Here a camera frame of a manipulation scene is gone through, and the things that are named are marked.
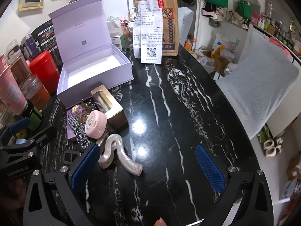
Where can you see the dark jar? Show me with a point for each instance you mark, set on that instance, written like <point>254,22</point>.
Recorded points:
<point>11,48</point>

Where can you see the checkered scrunchie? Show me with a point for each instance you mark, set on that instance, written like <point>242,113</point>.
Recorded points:
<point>78,131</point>

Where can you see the person's right hand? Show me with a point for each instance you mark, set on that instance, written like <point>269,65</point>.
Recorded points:
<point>160,222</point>

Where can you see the lavender gift box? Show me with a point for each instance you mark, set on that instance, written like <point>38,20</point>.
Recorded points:
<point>94,74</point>

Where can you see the wide white receipt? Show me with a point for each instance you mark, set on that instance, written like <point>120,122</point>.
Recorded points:
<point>150,28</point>

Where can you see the white refrigerator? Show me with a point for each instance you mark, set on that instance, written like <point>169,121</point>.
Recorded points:
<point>117,0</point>

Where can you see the pink round compact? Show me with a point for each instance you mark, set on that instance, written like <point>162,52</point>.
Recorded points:
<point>95,124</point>

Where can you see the gold pearl hair clips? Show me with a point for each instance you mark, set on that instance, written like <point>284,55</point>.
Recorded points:
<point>80,110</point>

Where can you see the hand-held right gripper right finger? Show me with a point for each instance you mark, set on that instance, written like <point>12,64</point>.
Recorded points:
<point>210,169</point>

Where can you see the beige fluffy slipper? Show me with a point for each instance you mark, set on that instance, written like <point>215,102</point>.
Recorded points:
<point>279,144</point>
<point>268,147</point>

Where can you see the small white box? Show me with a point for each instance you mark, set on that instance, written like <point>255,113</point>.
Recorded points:
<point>118,42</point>

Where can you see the pearly wavy hair clip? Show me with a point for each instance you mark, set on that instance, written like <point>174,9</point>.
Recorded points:
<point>127,162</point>

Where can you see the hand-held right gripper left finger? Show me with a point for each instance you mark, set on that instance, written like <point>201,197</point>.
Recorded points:
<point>85,167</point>

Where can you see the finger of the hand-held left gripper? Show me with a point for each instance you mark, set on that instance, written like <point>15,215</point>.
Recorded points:
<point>20,124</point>
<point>41,136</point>

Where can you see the green jar black lid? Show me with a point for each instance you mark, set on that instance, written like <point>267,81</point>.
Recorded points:
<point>35,119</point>

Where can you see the brown paper bag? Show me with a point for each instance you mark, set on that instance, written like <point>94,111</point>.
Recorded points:
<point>170,28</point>

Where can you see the row of small bottles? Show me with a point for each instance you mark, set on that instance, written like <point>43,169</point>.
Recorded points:
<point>279,33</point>

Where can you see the wall control panel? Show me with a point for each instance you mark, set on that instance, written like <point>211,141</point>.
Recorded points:
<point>31,0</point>

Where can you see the red canister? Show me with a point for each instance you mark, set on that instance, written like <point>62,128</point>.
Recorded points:
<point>44,70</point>

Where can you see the narrow white receipt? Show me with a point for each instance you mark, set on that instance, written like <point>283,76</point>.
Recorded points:
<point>136,42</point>

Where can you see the gold window box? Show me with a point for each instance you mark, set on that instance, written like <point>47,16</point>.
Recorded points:
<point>115,115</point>

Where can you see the pale blue covered chair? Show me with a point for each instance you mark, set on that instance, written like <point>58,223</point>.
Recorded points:
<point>258,80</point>
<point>185,26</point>

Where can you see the black printed pouch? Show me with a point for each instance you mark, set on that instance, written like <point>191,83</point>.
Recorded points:
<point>47,37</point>

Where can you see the pink tube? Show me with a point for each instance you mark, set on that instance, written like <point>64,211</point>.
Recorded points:
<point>11,91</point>

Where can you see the clear jar orange contents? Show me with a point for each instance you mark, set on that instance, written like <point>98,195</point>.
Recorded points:
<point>38,94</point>

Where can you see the purple label jar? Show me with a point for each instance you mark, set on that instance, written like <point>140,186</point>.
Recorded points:
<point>30,43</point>

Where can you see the glass cup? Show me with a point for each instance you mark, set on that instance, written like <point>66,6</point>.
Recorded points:
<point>128,36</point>

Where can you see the brown label jar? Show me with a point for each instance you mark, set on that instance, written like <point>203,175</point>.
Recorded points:
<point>20,67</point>

